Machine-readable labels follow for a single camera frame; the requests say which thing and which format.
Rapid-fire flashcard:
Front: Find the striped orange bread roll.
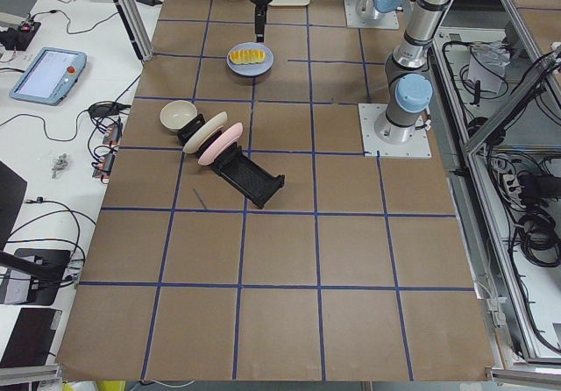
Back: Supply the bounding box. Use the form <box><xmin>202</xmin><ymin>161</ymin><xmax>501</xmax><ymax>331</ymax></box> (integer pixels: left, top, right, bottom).
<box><xmin>228</xmin><ymin>48</ymin><xmax>266</xmax><ymax>65</ymax></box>

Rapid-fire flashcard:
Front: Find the blue plate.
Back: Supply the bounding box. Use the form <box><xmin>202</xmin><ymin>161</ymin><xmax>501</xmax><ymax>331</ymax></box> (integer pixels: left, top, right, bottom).
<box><xmin>226</xmin><ymin>42</ymin><xmax>274</xmax><ymax>76</ymax></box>

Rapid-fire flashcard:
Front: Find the cream white plate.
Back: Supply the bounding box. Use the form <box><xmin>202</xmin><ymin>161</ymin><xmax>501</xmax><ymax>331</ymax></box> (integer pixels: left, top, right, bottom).
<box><xmin>178</xmin><ymin>111</ymin><xmax>228</xmax><ymax>154</ymax></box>

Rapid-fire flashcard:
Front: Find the pink plate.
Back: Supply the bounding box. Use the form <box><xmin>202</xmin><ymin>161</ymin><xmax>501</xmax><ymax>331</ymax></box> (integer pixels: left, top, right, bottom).
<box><xmin>198</xmin><ymin>123</ymin><xmax>244</xmax><ymax>166</ymax></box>

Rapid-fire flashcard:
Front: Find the small cream bowl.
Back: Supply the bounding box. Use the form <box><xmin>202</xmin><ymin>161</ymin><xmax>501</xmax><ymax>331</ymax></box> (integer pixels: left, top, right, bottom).
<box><xmin>160</xmin><ymin>100</ymin><xmax>198</xmax><ymax>132</ymax></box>

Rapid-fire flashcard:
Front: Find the black dish rack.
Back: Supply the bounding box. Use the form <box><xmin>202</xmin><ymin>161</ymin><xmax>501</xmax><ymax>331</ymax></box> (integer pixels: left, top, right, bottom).
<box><xmin>177</xmin><ymin>126</ymin><xmax>285</xmax><ymax>209</ymax></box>

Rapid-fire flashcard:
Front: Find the teach pendant tablet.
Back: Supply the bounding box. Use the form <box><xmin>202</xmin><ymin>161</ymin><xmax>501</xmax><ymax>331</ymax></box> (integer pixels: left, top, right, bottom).
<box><xmin>9</xmin><ymin>47</ymin><xmax>88</xmax><ymax>106</ymax></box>

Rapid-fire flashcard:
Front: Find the black monitor stand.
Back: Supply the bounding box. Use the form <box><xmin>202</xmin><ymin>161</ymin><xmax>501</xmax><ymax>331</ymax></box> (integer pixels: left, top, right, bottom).
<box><xmin>1</xmin><ymin>164</ymin><xmax>70</xmax><ymax>306</ymax></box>

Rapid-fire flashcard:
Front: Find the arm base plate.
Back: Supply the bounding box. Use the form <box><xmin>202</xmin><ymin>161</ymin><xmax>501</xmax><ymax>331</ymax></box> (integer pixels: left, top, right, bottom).
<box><xmin>344</xmin><ymin>0</ymin><xmax>399</xmax><ymax>30</ymax></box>
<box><xmin>359</xmin><ymin>103</ymin><xmax>432</xmax><ymax>159</ymax></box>

